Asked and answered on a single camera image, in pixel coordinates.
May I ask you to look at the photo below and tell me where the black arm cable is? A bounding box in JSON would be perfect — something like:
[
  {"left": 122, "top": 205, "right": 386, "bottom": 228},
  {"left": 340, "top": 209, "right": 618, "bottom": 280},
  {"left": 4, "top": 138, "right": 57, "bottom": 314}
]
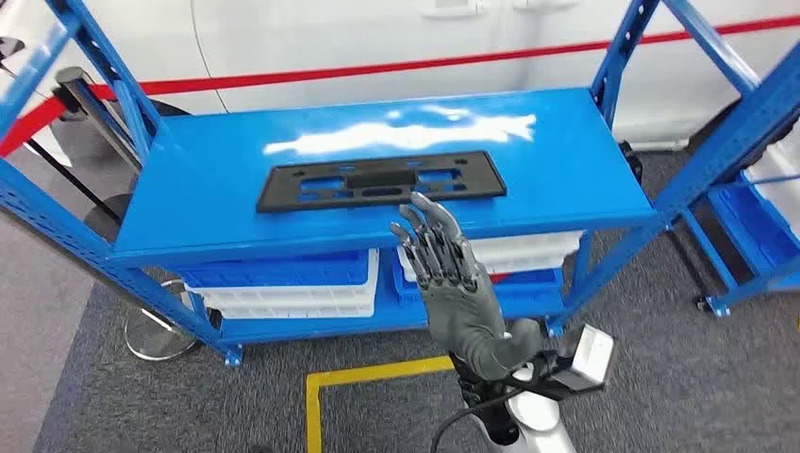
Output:
[{"left": 429, "top": 386, "right": 532, "bottom": 453}]

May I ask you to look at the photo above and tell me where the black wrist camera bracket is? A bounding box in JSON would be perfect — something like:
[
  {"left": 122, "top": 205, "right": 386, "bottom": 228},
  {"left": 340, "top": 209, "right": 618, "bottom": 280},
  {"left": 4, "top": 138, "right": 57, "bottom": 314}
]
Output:
[{"left": 499, "top": 349, "right": 592, "bottom": 401}]

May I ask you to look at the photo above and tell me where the black ribbed plastic piece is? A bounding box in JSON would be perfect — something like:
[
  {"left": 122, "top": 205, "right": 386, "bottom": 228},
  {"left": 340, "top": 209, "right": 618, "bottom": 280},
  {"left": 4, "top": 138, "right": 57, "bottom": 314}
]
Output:
[{"left": 618, "top": 141, "right": 645, "bottom": 187}]

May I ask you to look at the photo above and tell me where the black plastic mounting panel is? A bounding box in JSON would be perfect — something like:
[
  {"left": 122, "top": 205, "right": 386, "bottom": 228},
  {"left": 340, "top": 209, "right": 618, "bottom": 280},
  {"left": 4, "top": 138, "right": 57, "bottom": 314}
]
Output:
[{"left": 255, "top": 150, "right": 508, "bottom": 214}]

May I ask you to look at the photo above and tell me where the blue metal shelf rack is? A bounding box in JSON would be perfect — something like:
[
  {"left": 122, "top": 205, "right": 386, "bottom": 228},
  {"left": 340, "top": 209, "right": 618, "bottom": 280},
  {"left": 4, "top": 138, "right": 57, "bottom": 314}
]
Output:
[
  {"left": 677, "top": 168, "right": 800, "bottom": 319},
  {"left": 0, "top": 0, "right": 800, "bottom": 368}
]

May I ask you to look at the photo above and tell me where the white car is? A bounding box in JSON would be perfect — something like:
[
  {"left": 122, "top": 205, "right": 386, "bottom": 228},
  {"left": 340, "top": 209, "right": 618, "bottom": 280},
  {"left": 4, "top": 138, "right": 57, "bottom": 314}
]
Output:
[{"left": 0, "top": 0, "right": 800, "bottom": 155}]

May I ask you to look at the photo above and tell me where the yellow floor tape square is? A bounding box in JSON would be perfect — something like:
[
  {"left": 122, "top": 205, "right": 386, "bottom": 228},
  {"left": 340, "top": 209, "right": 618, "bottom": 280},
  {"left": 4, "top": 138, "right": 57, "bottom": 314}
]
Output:
[{"left": 305, "top": 355, "right": 457, "bottom": 453}]

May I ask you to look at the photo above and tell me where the stanchion with chrome base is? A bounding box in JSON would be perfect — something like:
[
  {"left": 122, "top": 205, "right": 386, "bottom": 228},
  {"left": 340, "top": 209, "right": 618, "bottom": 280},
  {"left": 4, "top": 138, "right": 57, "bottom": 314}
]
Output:
[{"left": 53, "top": 66, "right": 203, "bottom": 362}]

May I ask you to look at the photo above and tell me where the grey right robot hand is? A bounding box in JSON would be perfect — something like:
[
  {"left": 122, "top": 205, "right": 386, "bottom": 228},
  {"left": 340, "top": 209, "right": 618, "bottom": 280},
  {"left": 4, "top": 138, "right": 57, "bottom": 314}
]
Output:
[{"left": 390, "top": 191, "right": 543, "bottom": 381}]

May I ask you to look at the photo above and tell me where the red barrier belt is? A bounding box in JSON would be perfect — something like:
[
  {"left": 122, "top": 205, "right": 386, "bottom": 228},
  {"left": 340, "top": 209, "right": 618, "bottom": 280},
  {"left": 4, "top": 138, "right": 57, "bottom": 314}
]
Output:
[
  {"left": 0, "top": 96, "right": 67, "bottom": 158},
  {"left": 86, "top": 15, "right": 800, "bottom": 101}
]

